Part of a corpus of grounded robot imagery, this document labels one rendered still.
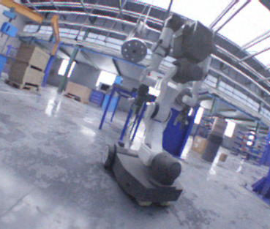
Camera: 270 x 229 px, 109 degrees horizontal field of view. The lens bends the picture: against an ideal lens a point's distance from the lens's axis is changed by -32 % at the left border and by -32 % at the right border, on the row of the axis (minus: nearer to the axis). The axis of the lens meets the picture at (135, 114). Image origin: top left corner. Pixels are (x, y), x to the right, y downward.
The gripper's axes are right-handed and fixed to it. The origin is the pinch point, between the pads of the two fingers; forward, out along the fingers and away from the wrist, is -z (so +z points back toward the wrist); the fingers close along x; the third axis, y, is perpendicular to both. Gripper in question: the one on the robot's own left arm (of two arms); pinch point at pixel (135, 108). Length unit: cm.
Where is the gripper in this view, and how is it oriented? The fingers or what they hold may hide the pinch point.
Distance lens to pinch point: 108.7
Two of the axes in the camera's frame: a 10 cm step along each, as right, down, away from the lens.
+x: -2.5, -3.3, 9.1
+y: -8.8, -3.1, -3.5
